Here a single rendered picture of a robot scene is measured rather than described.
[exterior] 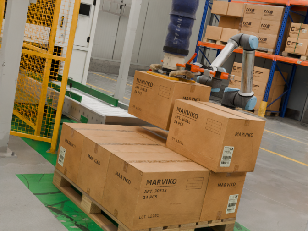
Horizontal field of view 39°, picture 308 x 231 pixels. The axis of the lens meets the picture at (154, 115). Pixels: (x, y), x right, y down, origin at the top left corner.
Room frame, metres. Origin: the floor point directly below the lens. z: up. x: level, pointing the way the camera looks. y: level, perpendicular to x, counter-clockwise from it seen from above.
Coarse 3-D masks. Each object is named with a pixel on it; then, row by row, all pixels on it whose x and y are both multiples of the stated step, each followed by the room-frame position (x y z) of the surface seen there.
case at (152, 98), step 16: (144, 80) 3.84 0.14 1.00; (160, 80) 3.66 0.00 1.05; (144, 96) 3.81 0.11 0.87; (160, 96) 3.63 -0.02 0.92; (176, 96) 3.53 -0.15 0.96; (192, 96) 3.63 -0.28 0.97; (208, 96) 3.73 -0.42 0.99; (128, 112) 3.97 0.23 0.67; (144, 112) 3.77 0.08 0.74; (160, 112) 3.59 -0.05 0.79
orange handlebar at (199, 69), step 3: (162, 60) 3.95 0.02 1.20; (177, 63) 3.79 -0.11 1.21; (183, 66) 3.72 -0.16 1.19; (192, 69) 3.63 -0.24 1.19; (195, 69) 3.60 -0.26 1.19; (198, 69) 3.57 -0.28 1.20; (201, 69) 3.55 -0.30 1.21; (210, 72) 3.46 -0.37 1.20; (213, 72) 3.44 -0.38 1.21; (225, 75) 3.35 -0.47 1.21
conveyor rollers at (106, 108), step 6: (60, 84) 5.83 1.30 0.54; (72, 90) 5.54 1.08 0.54; (78, 90) 5.60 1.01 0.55; (84, 96) 5.25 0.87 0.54; (90, 96) 5.31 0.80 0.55; (84, 102) 4.77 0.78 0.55; (90, 102) 4.90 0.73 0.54; (96, 102) 4.95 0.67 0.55; (102, 102) 5.01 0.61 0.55; (96, 108) 4.55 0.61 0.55; (102, 108) 4.69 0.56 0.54; (108, 108) 4.74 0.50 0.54; (114, 108) 4.79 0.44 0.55; (120, 108) 4.85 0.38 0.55; (108, 114) 4.42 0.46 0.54; (114, 114) 4.47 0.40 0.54; (120, 114) 4.52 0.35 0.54; (126, 114) 4.57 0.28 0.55
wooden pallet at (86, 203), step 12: (60, 180) 3.50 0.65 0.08; (72, 192) 3.43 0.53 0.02; (84, 192) 3.17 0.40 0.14; (84, 204) 3.15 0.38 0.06; (96, 204) 3.02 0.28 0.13; (96, 216) 3.06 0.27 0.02; (108, 228) 2.90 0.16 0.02; (120, 228) 2.76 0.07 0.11; (156, 228) 2.80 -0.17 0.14; (168, 228) 2.86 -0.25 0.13; (180, 228) 2.93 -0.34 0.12; (192, 228) 3.01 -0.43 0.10; (216, 228) 3.29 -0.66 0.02; (228, 228) 3.25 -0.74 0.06
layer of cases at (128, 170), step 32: (64, 128) 3.57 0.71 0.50; (96, 128) 3.63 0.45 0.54; (128, 128) 3.90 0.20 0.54; (64, 160) 3.50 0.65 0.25; (96, 160) 3.11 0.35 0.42; (128, 160) 2.86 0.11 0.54; (160, 160) 3.02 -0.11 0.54; (96, 192) 3.05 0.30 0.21; (128, 192) 2.75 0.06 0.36; (160, 192) 2.78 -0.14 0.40; (192, 192) 2.96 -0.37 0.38; (224, 192) 3.16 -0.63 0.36; (128, 224) 2.70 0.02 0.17; (160, 224) 2.82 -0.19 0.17
